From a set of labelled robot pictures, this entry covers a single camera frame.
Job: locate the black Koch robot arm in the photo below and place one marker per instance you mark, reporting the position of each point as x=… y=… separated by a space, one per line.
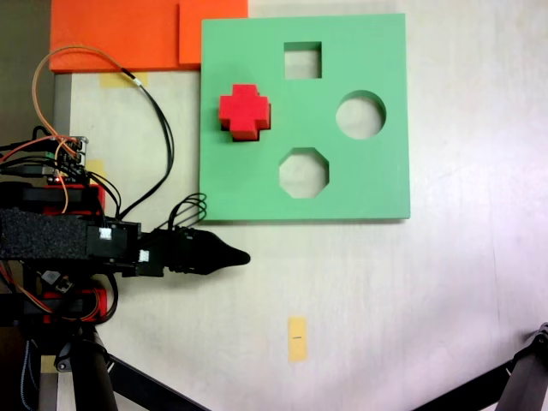
x=43 y=233

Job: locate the dark tripod pole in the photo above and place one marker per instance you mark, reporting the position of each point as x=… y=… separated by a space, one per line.
x=524 y=385

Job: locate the red cross columnar block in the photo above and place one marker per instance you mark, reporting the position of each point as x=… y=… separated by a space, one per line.
x=244 y=111

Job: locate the green shape sorting board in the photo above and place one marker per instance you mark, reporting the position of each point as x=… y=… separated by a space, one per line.
x=377 y=180

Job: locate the thick black tripod leg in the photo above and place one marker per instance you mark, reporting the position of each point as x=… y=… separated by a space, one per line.
x=92 y=381

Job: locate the wide yellow tape piece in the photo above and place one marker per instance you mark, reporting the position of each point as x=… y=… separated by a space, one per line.
x=115 y=80

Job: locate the long yellow tape strip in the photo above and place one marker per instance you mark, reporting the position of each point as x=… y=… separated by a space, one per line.
x=297 y=342

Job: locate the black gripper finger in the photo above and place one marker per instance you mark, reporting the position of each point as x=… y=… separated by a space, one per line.
x=210 y=262
x=210 y=246

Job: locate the small circuit board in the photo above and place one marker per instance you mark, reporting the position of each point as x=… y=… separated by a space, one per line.
x=68 y=164

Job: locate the small yellow tape piece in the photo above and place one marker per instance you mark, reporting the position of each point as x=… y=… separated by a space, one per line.
x=96 y=167

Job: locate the red black table clamp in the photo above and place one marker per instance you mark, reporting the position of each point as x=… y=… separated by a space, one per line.
x=92 y=306
x=96 y=197

